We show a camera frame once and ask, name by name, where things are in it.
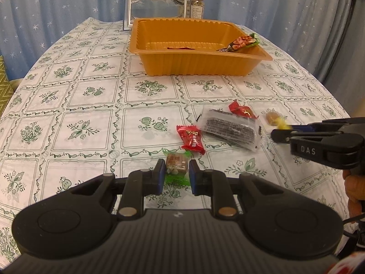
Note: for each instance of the red white printed clothing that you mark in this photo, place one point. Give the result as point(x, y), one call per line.
point(342, 264)

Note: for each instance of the person's right hand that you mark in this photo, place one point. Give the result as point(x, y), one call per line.
point(355, 189)

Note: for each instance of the lace trimmed grey curtain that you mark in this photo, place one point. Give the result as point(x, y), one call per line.
point(358, 34)

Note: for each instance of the clear dark snack packet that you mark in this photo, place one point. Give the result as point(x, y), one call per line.
point(228, 128)

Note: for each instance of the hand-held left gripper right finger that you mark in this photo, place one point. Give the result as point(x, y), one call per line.
point(194, 177)

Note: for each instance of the yellow candy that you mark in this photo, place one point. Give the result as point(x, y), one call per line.
point(272, 117)

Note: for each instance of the red striped snack packet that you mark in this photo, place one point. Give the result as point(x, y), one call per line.
point(179, 48)

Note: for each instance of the green zigzag cushion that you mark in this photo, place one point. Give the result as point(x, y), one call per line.
point(4, 85)

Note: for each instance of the orange plastic tray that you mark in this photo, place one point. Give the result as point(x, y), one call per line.
point(176, 62)

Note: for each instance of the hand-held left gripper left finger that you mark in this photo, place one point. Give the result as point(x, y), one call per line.
point(162, 175)

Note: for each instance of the blue starry curtain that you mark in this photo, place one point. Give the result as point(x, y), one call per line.
point(57, 5)

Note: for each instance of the floral checked tablecloth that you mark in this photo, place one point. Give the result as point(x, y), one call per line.
point(85, 105)

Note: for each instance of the silver picture frame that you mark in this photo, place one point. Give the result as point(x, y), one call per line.
point(156, 5)

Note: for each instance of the green candy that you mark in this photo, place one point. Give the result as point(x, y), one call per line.
point(176, 162)

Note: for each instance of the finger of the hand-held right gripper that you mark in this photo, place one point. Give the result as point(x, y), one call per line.
point(282, 136)
point(302, 128)

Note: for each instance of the green orange snack packet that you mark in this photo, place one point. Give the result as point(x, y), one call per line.
point(242, 42)

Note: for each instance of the clear jar with gold lid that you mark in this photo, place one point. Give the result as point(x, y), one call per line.
point(196, 8)

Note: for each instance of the red candy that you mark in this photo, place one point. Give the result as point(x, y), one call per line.
point(191, 139)
point(242, 110)

